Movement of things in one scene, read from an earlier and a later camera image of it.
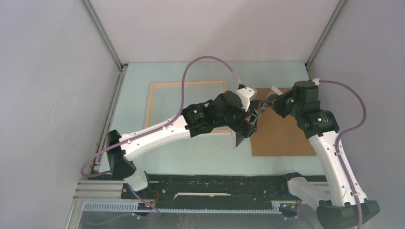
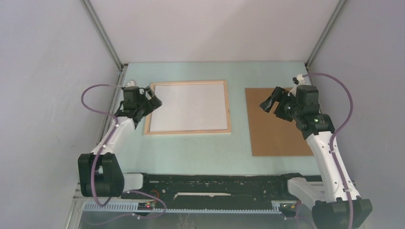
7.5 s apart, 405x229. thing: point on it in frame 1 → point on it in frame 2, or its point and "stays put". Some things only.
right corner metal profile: [338, 9] stays put
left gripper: [245, 128] → [153, 104]
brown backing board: [276, 136] stays put
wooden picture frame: [218, 130] stays put
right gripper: [277, 103] stays put
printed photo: [262, 104] → [190, 107]
